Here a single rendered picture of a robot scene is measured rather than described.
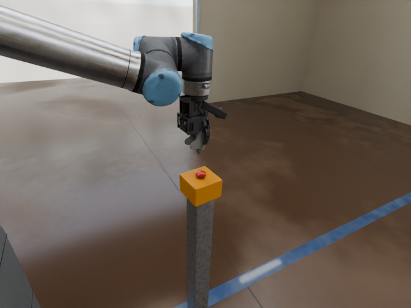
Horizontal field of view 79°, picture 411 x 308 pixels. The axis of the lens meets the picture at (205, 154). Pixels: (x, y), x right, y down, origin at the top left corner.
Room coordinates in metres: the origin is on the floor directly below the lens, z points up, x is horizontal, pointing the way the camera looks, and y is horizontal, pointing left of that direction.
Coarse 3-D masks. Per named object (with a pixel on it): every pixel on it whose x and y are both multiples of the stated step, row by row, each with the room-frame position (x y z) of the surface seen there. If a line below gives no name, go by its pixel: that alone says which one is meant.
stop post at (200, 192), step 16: (192, 176) 0.79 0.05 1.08; (208, 176) 0.79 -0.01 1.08; (192, 192) 0.72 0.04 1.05; (208, 192) 0.73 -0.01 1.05; (192, 208) 0.76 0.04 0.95; (208, 208) 0.76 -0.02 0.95; (192, 224) 0.76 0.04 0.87; (208, 224) 0.76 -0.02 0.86; (192, 240) 0.76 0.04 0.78; (208, 240) 0.76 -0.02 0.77; (192, 256) 0.76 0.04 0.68; (208, 256) 0.77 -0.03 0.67; (192, 272) 0.76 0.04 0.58; (208, 272) 0.77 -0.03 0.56; (192, 288) 0.75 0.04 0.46; (208, 288) 0.77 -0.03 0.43; (192, 304) 0.75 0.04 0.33
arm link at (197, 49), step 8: (184, 32) 0.74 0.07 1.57; (184, 40) 0.73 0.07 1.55; (192, 40) 0.72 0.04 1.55; (200, 40) 0.72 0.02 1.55; (208, 40) 0.73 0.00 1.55; (184, 48) 0.72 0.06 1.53; (192, 48) 0.72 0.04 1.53; (200, 48) 0.72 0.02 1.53; (208, 48) 0.73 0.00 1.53; (184, 56) 0.71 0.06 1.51; (192, 56) 0.72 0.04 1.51; (200, 56) 0.72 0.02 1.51; (208, 56) 0.74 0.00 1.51; (184, 64) 0.72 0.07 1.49; (192, 64) 0.72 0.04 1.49; (200, 64) 0.72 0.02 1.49; (208, 64) 0.74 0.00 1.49; (184, 72) 0.74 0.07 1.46; (192, 72) 0.72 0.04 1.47; (200, 72) 0.72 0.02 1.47; (208, 72) 0.74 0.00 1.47; (192, 80) 0.72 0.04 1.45; (200, 80) 0.72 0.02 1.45; (208, 80) 0.74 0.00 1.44
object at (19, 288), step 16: (0, 240) 0.68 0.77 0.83; (0, 256) 0.63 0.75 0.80; (16, 256) 0.74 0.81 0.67; (0, 272) 0.58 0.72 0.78; (16, 272) 0.68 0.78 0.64; (0, 288) 0.54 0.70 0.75; (16, 288) 0.62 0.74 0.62; (32, 288) 0.75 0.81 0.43; (0, 304) 0.49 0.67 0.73; (16, 304) 0.57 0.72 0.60; (32, 304) 0.68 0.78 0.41
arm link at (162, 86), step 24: (0, 24) 0.47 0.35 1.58; (24, 24) 0.48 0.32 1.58; (48, 24) 0.51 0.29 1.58; (0, 48) 0.47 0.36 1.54; (24, 48) 0.47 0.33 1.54; (48, 48) 0.49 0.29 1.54; (72, 48) 0.50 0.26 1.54; (96, 48) 0.53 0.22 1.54; (120, 48) 0.56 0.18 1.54; (72, 72) 0.51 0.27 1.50; (96, 72) 0.52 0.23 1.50; (120, 72) 0.53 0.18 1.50; (144, 72) 0.55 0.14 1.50; (168, 72) 0.56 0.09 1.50; (144, 96) 0.55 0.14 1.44; (168, 96) 0.57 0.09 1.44
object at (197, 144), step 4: (200, 132) 0.75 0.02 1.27; (196, 136) 0.74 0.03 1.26; (200, 136) 0.75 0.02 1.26; (196, 140) 0.74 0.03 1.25; (200, 140) 0.75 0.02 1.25; (192, 144) 0.74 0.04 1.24; (196, 144) 0.75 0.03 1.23; (200, 144) 0.75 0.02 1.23; (192, 148) 0.74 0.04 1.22; (196, 148) 0.75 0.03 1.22; (200, 148) 0.75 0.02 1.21; (200, 152) 0.76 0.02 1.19
